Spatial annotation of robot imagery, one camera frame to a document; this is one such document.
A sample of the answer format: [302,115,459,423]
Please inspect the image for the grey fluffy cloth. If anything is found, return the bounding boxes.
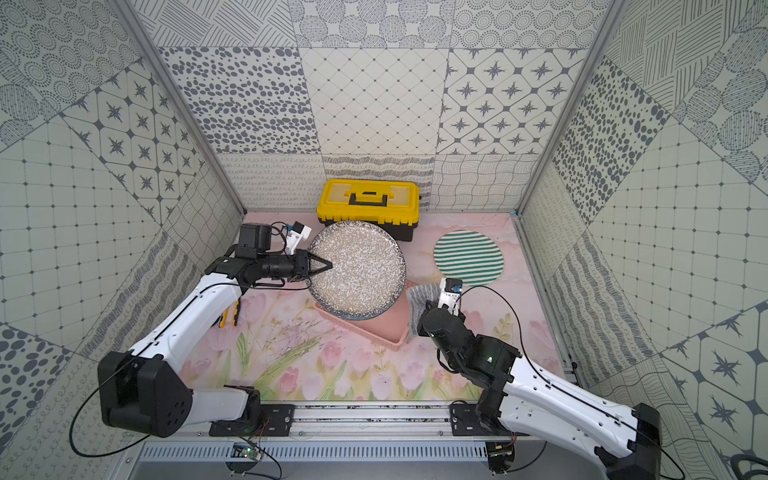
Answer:
[406,284,441,337]

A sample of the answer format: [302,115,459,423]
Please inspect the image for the green white striped plate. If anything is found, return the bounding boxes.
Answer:
[433,230,505,286]

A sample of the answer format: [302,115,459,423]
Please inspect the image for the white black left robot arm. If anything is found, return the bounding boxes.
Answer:
[97,222,333,438]

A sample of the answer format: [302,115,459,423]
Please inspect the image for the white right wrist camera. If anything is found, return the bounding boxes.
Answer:
[438,278,463,316]

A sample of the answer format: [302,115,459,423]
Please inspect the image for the pink perforated plastic basket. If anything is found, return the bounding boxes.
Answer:
[315,279,416,351]

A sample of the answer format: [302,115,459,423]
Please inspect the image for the speckled grey ceramic plate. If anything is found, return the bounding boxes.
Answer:
[309,221,406,321]

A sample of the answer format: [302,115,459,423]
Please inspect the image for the yellow handled pliers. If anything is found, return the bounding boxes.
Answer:
[217,300,241,329]

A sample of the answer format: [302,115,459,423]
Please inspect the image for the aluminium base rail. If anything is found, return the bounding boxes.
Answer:
[173,401,616,442]

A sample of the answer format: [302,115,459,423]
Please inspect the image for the yellow and black toolbox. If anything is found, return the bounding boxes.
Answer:
[316,179,421,242]

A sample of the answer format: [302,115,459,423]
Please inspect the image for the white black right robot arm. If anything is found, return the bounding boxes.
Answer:
[417,305,661,479]

